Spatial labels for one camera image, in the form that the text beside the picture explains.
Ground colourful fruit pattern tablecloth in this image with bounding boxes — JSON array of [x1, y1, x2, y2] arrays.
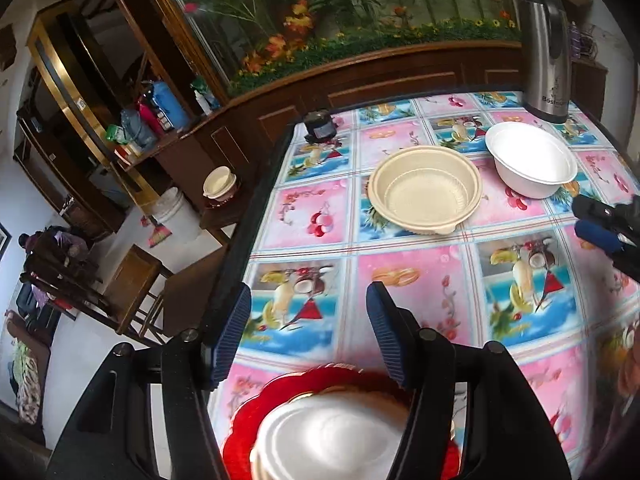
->
[[209, 91, 639, 476]]

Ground seated person in background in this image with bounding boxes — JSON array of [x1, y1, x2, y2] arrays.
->
[[18, 226, 89, 270]]

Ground cream bowl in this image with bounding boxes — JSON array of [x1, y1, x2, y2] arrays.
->
[[367, 145, 483, 235]]

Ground stacked bowls on side stand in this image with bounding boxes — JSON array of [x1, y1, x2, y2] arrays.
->
[[203, 166, 240, 208]]

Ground small black jar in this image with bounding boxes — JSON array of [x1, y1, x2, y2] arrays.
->
[[303, 110, 337, 144]]

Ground white bowl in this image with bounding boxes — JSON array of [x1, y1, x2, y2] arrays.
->
[[485, 122, 578, 200], [250, 391, 409, 480]]

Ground blue water bottle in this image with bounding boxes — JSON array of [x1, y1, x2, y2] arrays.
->
[[152, 80, 191, 130]]

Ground wooden stool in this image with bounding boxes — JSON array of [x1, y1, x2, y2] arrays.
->
[[104, 245, 174, 347]]

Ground purple bottles pair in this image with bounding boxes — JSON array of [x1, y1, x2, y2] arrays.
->
[[570, 22, 582, 60]]

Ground stainless steel thermos jug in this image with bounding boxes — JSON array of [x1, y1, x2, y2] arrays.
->
[[518, 0, 572, 124]]

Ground flower garden wall mural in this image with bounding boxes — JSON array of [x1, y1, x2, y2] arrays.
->
[[177, 0, 520, 96]]

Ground white plastic bucket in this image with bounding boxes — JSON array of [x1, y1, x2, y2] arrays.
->
[[152, 186, 201, 243]]

